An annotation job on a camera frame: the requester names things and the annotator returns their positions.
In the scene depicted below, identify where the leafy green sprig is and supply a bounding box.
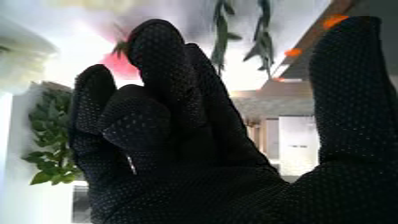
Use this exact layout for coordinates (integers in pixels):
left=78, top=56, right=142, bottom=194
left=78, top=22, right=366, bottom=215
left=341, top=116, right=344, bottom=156
left=19, top=82, right=85, bottom=186

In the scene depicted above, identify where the pink flower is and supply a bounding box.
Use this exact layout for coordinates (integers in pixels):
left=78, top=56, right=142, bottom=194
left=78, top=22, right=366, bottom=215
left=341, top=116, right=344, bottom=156
left=97, top=23, right=144, bottom=81

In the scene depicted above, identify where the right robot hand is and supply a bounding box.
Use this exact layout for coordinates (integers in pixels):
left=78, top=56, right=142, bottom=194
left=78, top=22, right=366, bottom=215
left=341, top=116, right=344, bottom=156
left=67, top=15, right=398, bottom=224

